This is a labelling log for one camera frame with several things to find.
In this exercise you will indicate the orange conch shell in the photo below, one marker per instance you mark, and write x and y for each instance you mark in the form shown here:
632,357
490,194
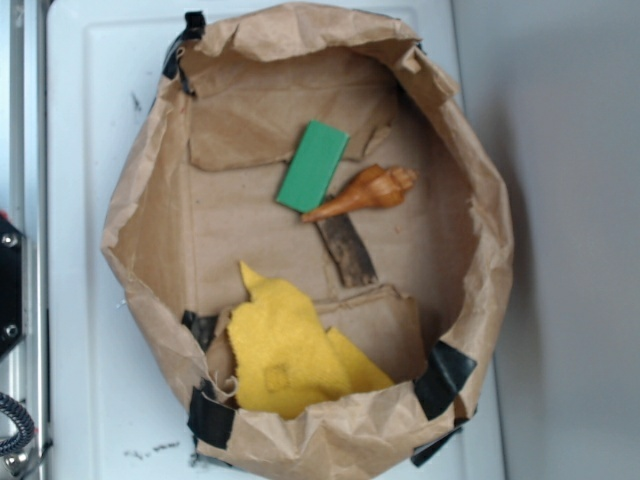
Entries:
373,187

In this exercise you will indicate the black tape strip inside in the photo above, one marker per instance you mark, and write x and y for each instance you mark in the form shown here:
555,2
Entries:
348,251

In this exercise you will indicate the green rectangular block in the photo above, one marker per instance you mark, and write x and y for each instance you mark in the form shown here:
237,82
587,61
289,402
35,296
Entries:
312,167

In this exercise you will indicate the brown paper bag basin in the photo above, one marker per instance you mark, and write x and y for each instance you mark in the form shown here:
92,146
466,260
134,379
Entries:
197,197

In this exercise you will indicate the yellow cloth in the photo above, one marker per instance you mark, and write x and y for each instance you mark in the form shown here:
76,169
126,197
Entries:
285,359

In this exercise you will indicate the black tape inner left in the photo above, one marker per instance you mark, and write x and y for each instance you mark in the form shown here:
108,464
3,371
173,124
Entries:
201,327

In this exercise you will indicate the black tape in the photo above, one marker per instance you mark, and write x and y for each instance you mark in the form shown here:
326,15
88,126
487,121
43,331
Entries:
195,26
448,370
201,327
209,420

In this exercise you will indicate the black tape front right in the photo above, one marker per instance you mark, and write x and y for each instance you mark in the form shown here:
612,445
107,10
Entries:
448,370

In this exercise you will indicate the black tape front left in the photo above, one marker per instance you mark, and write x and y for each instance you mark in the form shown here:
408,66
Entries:
209,420

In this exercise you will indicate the black tape top left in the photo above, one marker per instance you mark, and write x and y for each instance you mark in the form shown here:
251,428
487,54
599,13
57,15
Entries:
195,26

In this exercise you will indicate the white tray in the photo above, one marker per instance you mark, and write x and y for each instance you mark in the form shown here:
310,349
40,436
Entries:
113,415

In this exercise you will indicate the black bracket plate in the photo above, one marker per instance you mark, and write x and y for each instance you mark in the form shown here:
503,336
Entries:
11,286

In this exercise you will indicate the aluminium frame rail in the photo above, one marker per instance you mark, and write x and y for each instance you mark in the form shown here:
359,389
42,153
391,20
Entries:
24,321

